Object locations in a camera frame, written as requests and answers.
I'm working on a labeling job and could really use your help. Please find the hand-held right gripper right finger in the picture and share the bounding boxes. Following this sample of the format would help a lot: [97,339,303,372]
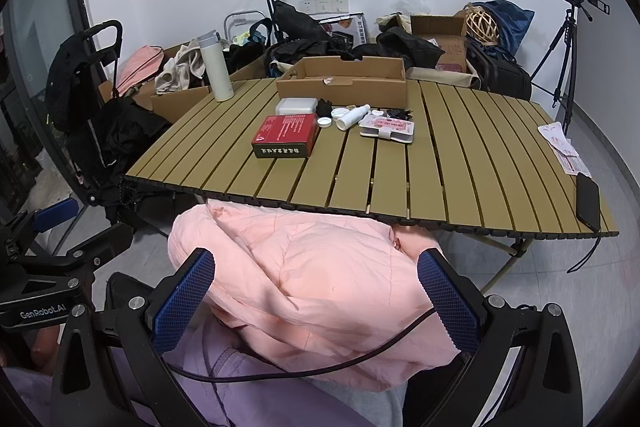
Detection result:
[405,247,583,427]

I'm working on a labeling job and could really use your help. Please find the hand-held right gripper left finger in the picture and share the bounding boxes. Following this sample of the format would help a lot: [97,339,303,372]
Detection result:
[50,248,217,427]

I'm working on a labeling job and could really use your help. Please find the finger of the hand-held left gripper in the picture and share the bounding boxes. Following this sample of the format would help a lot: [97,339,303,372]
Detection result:
[0,241,118,288]
[0,198,80,258]

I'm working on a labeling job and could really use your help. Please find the red and green box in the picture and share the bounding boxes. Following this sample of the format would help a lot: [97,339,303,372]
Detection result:
[251,114,321,158]

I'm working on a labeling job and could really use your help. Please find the small white bottle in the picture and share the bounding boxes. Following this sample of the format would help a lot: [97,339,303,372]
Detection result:
[336,104,372,130]

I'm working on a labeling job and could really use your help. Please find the white plastic box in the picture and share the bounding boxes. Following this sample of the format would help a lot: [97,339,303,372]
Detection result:
[275,98,318,116]

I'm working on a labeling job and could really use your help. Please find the shallow cardboard tray box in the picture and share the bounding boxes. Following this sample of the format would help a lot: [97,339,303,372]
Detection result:
[276,56,408,108]

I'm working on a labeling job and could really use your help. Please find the purple sweatshirt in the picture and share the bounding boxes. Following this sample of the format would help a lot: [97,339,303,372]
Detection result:
[110,317,401,427]

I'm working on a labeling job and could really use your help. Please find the pink down jacket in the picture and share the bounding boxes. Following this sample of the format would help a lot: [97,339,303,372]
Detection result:
[167,199,461,393]

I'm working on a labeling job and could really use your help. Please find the grey pants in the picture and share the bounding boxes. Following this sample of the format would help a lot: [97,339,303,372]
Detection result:
[310,377,407,427]

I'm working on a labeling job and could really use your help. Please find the open brown cardboard box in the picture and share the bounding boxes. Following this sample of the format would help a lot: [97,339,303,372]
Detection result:
[97,44,266,124]

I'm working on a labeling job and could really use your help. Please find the pink bag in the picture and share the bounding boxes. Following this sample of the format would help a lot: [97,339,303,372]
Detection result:
[116,46,165,90]

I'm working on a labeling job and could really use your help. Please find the black smartphone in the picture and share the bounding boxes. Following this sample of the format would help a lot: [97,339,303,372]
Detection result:
[575,173,601,233]

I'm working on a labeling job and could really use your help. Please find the beige cloth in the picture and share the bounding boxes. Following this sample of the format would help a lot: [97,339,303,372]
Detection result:
[155,39,208,95]

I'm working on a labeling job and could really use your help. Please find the pink printed paper slips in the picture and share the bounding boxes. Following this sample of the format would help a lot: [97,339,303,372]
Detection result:
[538,122,591,175]

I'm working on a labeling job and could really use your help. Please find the white thermos bottle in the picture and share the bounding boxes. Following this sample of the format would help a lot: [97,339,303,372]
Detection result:
[196,30,235,102]

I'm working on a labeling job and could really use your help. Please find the black suitcase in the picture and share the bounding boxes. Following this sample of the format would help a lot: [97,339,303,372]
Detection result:
[467,42,533,100]

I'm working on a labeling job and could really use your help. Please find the large cardboard box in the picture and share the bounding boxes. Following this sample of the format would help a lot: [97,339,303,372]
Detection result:
[411,14,473,72]

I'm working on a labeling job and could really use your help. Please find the black fabric bag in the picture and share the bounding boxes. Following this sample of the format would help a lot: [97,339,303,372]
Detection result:
[376,27,446,70]

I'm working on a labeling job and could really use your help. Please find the wicker ball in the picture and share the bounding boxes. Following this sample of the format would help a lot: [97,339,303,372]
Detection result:
[466,6,501,45]

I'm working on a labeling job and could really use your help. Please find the pile of black bags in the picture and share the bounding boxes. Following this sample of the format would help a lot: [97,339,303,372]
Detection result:
[227,0,361,72]

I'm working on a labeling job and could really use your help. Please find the printed product box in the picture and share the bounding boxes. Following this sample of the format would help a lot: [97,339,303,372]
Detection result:
[320,12,369,46]

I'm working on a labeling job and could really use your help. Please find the blue bag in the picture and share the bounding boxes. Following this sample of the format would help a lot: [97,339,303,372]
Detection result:
[470,0,535,58]

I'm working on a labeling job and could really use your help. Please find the thin black cable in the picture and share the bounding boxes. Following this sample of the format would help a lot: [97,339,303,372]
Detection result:
[165,307,436,380]

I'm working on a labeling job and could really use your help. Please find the black strap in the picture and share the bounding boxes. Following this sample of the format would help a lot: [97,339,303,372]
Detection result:
[567,232,601,274]

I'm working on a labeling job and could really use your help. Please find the metal wire rack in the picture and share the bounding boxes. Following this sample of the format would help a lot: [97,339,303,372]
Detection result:
[223,10,266,44]

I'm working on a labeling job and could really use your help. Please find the black tripod with camera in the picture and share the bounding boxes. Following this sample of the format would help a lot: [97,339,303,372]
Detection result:
[530,0,611,132]

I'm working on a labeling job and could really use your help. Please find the white wall socket row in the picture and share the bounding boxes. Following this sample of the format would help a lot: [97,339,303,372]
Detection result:
[299,0,349,14]

